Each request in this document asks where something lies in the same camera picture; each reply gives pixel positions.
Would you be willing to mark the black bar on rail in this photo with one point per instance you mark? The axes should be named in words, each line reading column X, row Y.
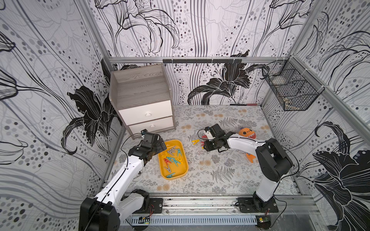
column 201, row 61

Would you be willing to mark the teal clothespin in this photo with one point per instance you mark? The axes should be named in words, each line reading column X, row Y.
column 177, row 162

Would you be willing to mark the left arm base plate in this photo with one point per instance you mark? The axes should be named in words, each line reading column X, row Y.
column 152, row 206

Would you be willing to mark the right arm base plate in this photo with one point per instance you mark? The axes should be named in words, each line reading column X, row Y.
column 255, row 205

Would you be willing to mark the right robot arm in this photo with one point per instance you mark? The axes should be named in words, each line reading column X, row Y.
column 273, row 160

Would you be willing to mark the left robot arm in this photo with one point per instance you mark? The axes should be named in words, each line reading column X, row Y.
column 108, row 208

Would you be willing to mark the grey wooden drawer cabinet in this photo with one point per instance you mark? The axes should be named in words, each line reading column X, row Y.
column 135, row 92

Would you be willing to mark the white slotted cable duct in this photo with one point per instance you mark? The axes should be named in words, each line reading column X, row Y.
column 191, row 220

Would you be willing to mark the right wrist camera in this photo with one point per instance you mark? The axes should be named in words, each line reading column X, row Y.
column 208, row 135

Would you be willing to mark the yellow clothespin pile top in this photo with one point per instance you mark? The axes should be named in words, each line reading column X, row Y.
column 195, row 141

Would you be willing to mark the orange shark plush toy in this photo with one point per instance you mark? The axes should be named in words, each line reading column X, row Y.
column 248, row 133

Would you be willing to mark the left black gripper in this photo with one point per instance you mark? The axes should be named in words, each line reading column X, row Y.
column 159, row 146

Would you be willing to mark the black wire wall basket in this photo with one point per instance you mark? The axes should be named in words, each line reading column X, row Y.
column 291, row 85

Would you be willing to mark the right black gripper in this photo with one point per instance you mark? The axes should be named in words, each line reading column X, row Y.
column 209, row 144

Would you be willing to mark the yellow plastic storage tray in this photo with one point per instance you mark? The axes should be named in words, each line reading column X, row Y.
column 169, row 170

